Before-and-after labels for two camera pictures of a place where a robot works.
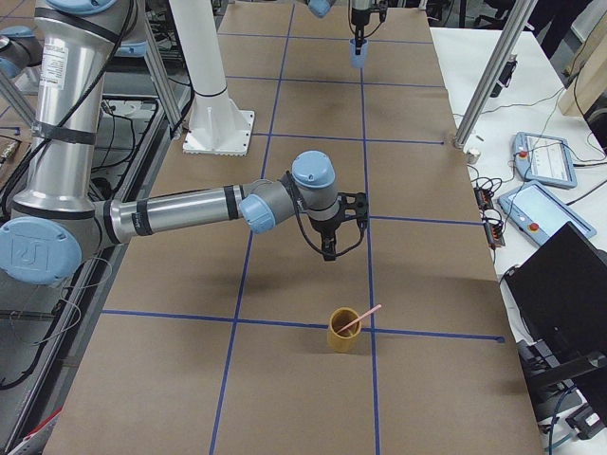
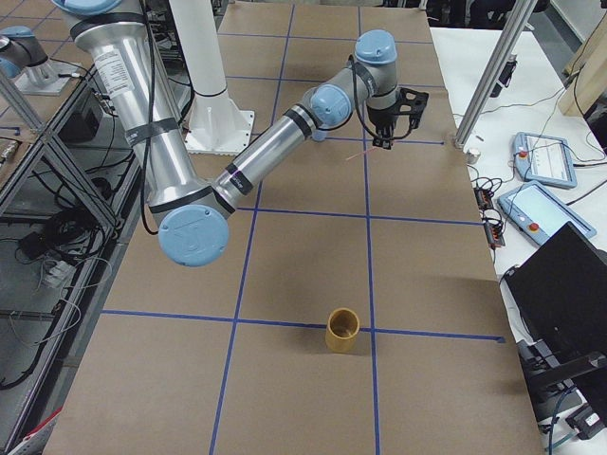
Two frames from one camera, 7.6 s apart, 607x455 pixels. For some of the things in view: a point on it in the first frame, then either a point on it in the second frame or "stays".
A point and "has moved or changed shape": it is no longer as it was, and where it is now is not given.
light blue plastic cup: (358, 61) has moved or changed shape
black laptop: (560, 291) stays
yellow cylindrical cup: (346, 340) stays
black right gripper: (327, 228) -> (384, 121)
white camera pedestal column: (219, 125) stays
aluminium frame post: (520, 14) stays
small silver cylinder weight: (472, 155) stays
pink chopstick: (372, 310) -> (361, 153)
